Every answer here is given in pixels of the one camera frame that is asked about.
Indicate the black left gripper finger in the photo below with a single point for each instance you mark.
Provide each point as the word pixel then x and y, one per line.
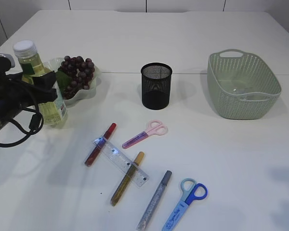
pixel 47 79
pixel 44 96

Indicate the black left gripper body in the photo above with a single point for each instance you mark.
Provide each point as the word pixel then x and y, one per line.
pixel 15 95

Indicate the yellow tea drink bottle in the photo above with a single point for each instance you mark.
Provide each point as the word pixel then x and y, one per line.
pixel 26 52

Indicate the purple artificial grape bunch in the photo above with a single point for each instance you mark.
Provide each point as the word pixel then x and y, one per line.
pixel 74 74

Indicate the clear plastic sheet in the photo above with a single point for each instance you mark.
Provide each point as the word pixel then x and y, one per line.
pixel 243 89

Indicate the red glitter glue pen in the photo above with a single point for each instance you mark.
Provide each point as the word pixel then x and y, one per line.
pixel 94 154

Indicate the black mesh pen holder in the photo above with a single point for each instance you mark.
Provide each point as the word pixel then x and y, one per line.
pixel 156 85

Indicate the gold glitter glue pen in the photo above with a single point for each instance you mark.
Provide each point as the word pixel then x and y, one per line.
pixel 126 180

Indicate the clear plastic ruler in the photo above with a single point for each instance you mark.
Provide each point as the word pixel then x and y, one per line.
pixel 122 162

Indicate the silver glitter glue pen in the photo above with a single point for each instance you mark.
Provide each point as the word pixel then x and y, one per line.
pixel 144 221

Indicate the green plastic woven basket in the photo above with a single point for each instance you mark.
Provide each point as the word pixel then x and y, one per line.
pixel 236 67

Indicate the pink capped scissors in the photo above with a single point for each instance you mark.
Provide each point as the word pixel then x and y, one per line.
pixel 154 127

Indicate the blue capped scissors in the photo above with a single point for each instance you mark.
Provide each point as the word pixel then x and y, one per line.
pixel 188 187

